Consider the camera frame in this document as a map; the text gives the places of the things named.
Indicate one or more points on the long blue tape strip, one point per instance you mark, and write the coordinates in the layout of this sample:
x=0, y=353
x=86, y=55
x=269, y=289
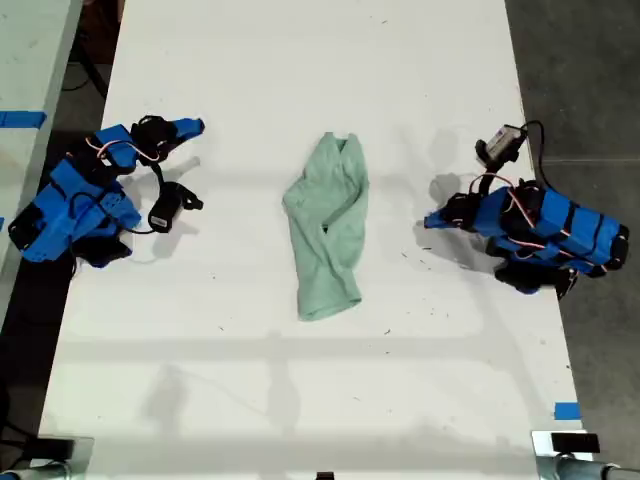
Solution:
x=22, y=119

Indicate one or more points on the short blue tape strip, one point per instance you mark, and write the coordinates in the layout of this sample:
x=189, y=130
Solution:
x=567, y=411

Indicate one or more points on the grey metal tube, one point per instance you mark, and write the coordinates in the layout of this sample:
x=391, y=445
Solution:
x=600, y=471

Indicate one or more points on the short black camera stalk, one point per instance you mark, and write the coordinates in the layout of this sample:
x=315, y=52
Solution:
x=160, y=175
x=486, y=177

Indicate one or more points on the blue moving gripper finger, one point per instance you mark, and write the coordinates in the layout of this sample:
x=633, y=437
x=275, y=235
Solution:
x=187, y=134
x=439, y=224

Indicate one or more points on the pale side table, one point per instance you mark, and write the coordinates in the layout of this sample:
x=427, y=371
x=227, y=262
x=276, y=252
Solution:
x=30, y=60

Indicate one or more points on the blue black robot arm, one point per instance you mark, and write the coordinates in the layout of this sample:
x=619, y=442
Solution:
x=565, y=225
x=75, y=200

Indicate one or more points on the silver metal bracket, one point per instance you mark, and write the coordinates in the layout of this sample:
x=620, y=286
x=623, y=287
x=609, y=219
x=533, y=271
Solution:
x=82, y=457
x=542, y=457

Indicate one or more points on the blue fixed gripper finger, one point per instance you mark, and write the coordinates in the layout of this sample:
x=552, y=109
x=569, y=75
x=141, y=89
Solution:
x=439, y=216
x=189, y=124

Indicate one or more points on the black camera box grey face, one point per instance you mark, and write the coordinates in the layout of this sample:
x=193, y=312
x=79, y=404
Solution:
x=502, y=139

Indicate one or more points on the black camera box white label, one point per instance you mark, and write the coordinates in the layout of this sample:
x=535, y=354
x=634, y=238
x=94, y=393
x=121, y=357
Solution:
x=167, y=207

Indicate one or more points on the pale green T-shirt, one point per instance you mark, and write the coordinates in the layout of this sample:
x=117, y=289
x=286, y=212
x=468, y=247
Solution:
x=327, y=225

